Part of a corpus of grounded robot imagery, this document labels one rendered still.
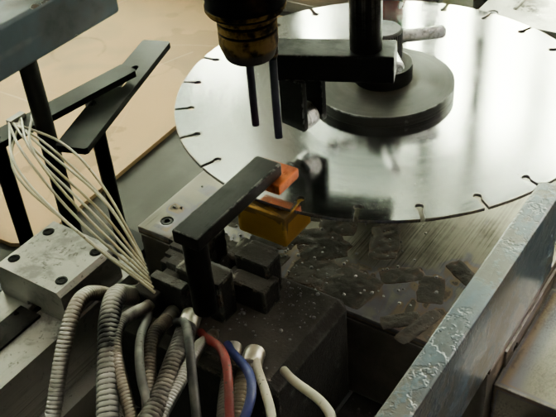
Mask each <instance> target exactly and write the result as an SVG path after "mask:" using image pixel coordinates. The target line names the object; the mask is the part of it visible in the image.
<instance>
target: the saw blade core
mask: <svg viewBox="0 0 556 417"><path fill-rule="evenodd" d="M399 6H400V1H382V20H387V21H393V22H396V23H398V24H399V25H400V26H401V27H402V28H403V30H404V29H410V28H417V27H424V26H437V25H444V26H445V28H446V36H445V37H444V38H438V39H432V40H425V41H412V42H406V43H403V48H407V49H411V50H418V51H421V52H424V53H427V54H429V55H432V56H434V57H436V58H438V59H440V60H441V61H443V62H444V63H445V64H446V65H447V66H448V67H449V68H450V69H451V70H452V72H453V75H454V78H455V86H454V95H453V100H452V102H451V103H450V104H449V105H448V106H447V107H446V108H445V109H444V110H443V111H442V112H441V113H440V114H438V115H436V116H435V117H432V118H430V119H428V120H426V121H423V122H419V123H416V124H413V125H409V126H404V127H392V128H371V127H359V126H354V125H351V124H347V123H345V122H340V121H338V120H336V119H334V118H332V117H330V116H328V115H327V117H326V118H325V119H324V120H322V119H319V121H318V122H317V123H316V124H315V125H314V126H313V127H311V128H310V129H308V130H307V131H306V132H302V131H300V130H298V129H296V128H294V127H291V126H289V125H287V124H284V123H283V122H282V119H281V124H282V134H283V138H281V139H275V131H274V122H273V112H272V102H271V80H270V69H269V61H268V62H266V63H265V64H263V65H258V66H254V72H255V81H256V97H257V106H258V114H259V123H260V125H259V126H258V127H253V126H252V118H251V110H250V102H249V93H248V86H247V70H246V67H241V66H236V65H233V64H231V63H229V62H228V61H227V60H226V58H225V56H224V55H223V52H222V50H220V46H217V47H216V48H214V49H213V50H211V51H210V52H209V53H208V54H207V55H206V56H205V57H204V59H201V60H200V61H199V62H198V63H197V64H196V65H195V66H194V68H193V69H192V70H191V71H190V72H189V73H188V75H187V76H186V78H185V80H184V83H182V85H181V86H180V90H179V92H178V94H177V97H176V100H175V125H176V130H177V132H178V135H179V138H180V140H181V143H182V145H183V146H184V148H185V150H186V151H187V152H188V154H189V155H190V157H191V158H192V159H193V160H194V162H195V163H196V164H197V165H198V166H199V167H200V168H203V170H204V171H205V172H206V173H207V174H209V175H210V176H211V177H213V178H214V179H215V180H216V181H218V182H219V183H221V184H222V185H224V184H225V183H226V182H227V181H229V180H230V179H231V178H232V177H233V176H234V175H235V174H236V173H237V172H238V171H239V170H240V169H242V168H243V167H244V166H245V165H246V164H247V163H249V162H250V161H251V160H252V159H253V158H254V157H256V156H260V157H265V158H267V159H270V160H273V161H277V162H280V163H282V164H286V165H290V166H293V167H295V168H297V169H298V171H299V177H298V179H297V180H295V181H294V182H293V183H292V184H291V185H290V186H289V187H288V188H287V189H286V190H285V191H284V192H283V193H282V194H280V195H278V194H273V193H271V192H268V191H264V192H263V193H261V194H260V195H259V196H258V197H257V198H256V199H255V201H257V202H259V203H260V201H261V199H263V198H265V197H267V198H269V199H270V200H269V202H268V204H267V205H268V206H271V207H273V208H277V209H281V210H285V211H288V212H291V210H292V209H293V208H294V206H295V205H296V204H297V200H298V199H304V201H301V202H300V203H299V205H298V206H297V207H296V209H295V213H297V214H301V215H305V216H309V217H314V218H323V219H328V220H335V221H343V222H352V223H353V220H354V216H355V208H361V209H360V211H359V215H358V220H357V222H358V223H417V222H420V216H419V212H418V209H417V208H416V207H422V213H423V215H424V221H425V222H427V221H434V220H440V219H446V218H456V217H460V216H464V215H469V214H473V213H479V212H482V211H485V208H484V206H483V205H482V204H481V203H480V202H479V201H478V200H477V199H474V198H473V197H475V196H477V197H480V198H481V201H482V202H483V203H484V204H485V206H486V207H487V208H488V209H493V208H496V207H499V206H502V205H504V204H508V203H511V202H514V201H516V200H518V199H522V198H524V197H525V196H527V195H530V194H532V192H533V191H534V189H535V188H536V185H538V183H539V182H540V181H544V182H547V183H550V184H551V183H553V182H554V181H555V180H556V40H555V39H554V38H553V37H551V36H548V35H547V34H545V33H543V32H542V31H539V30H537V29H535V28H531V26H528V25H525V24H524V23H522V22H518V21H516V20H513V19H510V18H508V17H503V16H501V15H497V14H495V13H493V14H491V13H490V12H485V11H482V10H478V9H474V8H470V7H462V6H457V5H451V4H449V5H448V7H447V8H446V11H445V12H442V10H443V9H444V8H445V7H446V4H445V3H437V2H419V1H403V4H402V8H399ZM312 12H313V13H314V14H315V15H316V16H313V13H312ZM312 12H311V11H310V10H309V9H308V10H304V11H300V12H294V13H291V14H288V15H285V16H282V17H277V26H278V35H279V38H305V39H330V38H338V37H345V36H349V15H348V3H342V4H335V5H330V6H325V7H316V8H312ZM485 18H487V19H486V20H483V19H485ZM530 28H531V29H530ZM522 32H525V33H522ZM551 50H552V51H551ZM216 60H217V61H216ZM191 108H193V109H192V110H189V109H191ZM195 135H199V136H197V137H195ZM217 160H219V162H215V161H217ZM523 178H527V179H529V180H530V182H529V181H528V180H523ZM531 182H532V183H533V184H532V183H531Z"/></svg>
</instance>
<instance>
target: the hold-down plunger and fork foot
mask: <svg viewBox="0 0 556 417"><path fill-rule="evenodd" d="M348 15H349V39H305V38H279V42H278V56H277V68H278V80H279V87H280V107H281V118H282V122H283V123H284V124H287V125H289V126H291V127H294V128H296V129H298V130H300V131H302V132H306V131H307V130H308V129H309V127H308V112H307V100H308V101H310V102H311V103H313V104H314V105H315V106H316V108H317V109H318V111H319V119H322V120H324V119H325V118H326V117H327V108H326V88H325V82H353V83H384V84H393V83H394V82H395V72H396V66H397V41H396V40H382V0H348Z"/></svg>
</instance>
